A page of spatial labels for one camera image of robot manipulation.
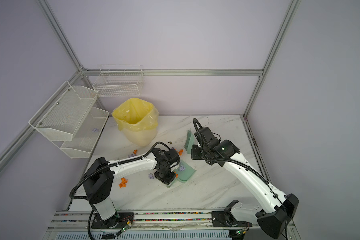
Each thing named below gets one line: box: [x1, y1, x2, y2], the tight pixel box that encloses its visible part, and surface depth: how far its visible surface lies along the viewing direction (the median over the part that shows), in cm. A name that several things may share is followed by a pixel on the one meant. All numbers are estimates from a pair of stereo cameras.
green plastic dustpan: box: [166, 159, 197, 188], surface depth 92 cm
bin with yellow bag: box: [111, 98, 160, 147], surface depth 95 cm
